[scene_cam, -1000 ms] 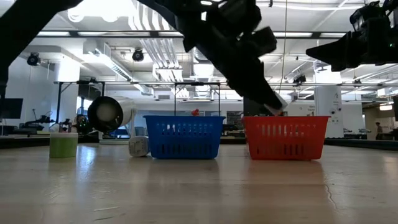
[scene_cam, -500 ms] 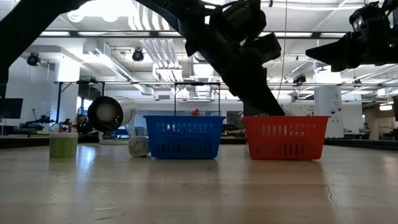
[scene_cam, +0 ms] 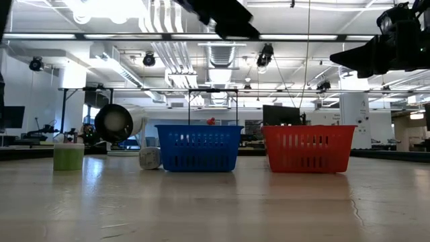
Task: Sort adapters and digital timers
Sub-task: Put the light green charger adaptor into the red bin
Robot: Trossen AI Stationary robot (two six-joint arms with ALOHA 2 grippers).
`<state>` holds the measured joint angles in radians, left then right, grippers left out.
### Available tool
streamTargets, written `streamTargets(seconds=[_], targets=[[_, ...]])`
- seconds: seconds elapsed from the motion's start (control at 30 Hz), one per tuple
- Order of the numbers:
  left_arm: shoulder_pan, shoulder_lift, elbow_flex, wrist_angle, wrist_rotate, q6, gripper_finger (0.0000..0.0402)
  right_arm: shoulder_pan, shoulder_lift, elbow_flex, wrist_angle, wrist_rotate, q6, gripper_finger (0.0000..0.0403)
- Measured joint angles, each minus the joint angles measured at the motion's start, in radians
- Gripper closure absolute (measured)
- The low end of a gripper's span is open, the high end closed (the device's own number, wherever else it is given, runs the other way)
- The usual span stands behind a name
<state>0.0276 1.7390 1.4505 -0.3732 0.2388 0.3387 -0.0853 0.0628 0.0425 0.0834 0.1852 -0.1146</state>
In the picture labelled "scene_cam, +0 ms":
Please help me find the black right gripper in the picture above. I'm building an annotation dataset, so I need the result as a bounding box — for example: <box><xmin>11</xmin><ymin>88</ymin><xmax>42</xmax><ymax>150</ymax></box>
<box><xmin>329</xmin><ymin>23</ymin><xmax>430</xmax><ymax>79</ymax></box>

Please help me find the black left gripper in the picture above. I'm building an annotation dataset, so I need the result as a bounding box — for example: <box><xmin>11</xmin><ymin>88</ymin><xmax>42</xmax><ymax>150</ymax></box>
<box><xmin>181</xmin><ymin>0</ymin><xmax>261</xmax><ymax>40</ymax></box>

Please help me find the red plastic basket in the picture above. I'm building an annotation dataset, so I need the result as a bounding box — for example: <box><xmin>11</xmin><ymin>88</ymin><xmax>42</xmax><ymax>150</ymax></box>
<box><xmin>261</xmin><ymin>124</ymin><xmax>357</xmax><ymax>174</ymax></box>

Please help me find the black monitor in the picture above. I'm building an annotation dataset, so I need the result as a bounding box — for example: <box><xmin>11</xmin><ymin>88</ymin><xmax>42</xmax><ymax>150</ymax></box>
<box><xmin>3</xmin><ymin>105</ymin><xmax>26</xmax><ymax>130</ymax></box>
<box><xmin>262</xmin><ymin>104</ymin><xmax>302</xmax><ymax>126</ymax></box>

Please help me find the blue plastic basket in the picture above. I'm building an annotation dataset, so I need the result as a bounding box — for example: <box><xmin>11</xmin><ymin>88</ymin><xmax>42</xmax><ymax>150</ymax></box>
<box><xmin>154</xmin><ymin>124</ymin><xmax>245</xmax><ymax>173</ymax></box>

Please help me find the white cylindrical tube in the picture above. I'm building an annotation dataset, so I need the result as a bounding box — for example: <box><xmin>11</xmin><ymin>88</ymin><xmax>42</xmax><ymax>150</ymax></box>
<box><xmin>94</xmin><ymin>103</ymin><xmax>149</xmax><ymax>145</ymax></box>

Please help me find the white and blue adapter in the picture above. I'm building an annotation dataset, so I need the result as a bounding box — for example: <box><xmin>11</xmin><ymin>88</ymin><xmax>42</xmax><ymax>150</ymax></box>
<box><xmin>138</xmin><ymin>146</ymin><xmax>163</xmax><ymax>171</ymax></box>

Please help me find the green plastic cup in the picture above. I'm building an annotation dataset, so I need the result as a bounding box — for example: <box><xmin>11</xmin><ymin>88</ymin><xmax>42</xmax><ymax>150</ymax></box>
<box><xmin>52</xmin><ymin>143</ymin><xmax>85</xmax><ymax>172</ymax></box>

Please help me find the silver ceiling duct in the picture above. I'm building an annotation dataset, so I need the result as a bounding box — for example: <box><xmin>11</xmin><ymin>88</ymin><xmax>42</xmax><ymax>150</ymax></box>
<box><xmin>200</xmin><ymin>0</ymin><xmax>249</xmax><ymax>106</ymax></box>

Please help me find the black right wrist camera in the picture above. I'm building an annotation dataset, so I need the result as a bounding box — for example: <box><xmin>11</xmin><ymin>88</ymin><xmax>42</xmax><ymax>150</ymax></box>
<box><xmin>376</xmin><ymin>2</ymin><xmax>421</xmax><ymax>34</ymax></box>

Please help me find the thin black background frame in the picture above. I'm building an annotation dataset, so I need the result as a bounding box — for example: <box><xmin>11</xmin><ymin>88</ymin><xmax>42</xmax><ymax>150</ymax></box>
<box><xmin>187</xmin><ymin>87</ymin><xmax>240</xmax><ymax>126</ymax></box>

